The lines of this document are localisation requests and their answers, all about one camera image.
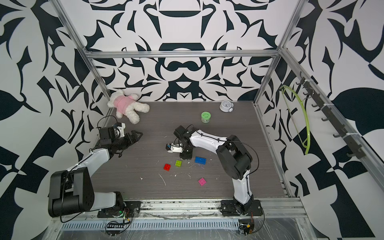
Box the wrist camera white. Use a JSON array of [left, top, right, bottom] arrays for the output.
[[116, 122, 126, 138], [166, 144, 183, 153]]

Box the green hoop tube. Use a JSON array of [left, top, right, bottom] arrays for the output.
[[279, 85, 311, 156]]

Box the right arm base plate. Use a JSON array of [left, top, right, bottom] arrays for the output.
[[219, 199, 263, 217]]

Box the black hook rack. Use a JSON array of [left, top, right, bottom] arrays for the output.
[[297, 72, 367, 160]]

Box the green lego brick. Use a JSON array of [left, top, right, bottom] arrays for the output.
[[175, 160, 182, 167]]

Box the white plush toy pink shirt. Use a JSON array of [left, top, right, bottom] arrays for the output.
[[107, 90, 150, 125]]

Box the aluminium front rail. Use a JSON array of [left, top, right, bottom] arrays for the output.
[[50, 196, 308, 223]]

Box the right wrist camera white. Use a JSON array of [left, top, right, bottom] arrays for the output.
[[166, 144, 183, 153]]

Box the green lidded jar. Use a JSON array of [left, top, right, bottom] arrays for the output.
[[201, 112, 211, 123]]

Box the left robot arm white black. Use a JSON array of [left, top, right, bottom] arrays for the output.
[[48, 124, 143, 217]]

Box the red lego brick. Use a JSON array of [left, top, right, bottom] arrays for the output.
[[164, 164, 171, 172]]

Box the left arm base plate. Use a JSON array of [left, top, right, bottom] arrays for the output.
[[97, 201, 142, 218]]

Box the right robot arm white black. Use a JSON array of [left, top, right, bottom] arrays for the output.
[[169, 126, 253, 210]]

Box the pink lego brick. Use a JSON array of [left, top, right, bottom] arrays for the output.
[[198, 178, 207, 186]]

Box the small white alarm clock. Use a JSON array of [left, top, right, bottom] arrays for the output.
[[220, 101, 234, 113]]

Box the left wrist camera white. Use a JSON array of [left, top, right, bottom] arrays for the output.
[[116, 122, 126, 138]]

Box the blue lego brick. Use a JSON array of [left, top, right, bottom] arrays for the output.
[[195, 157, 207, 165]]

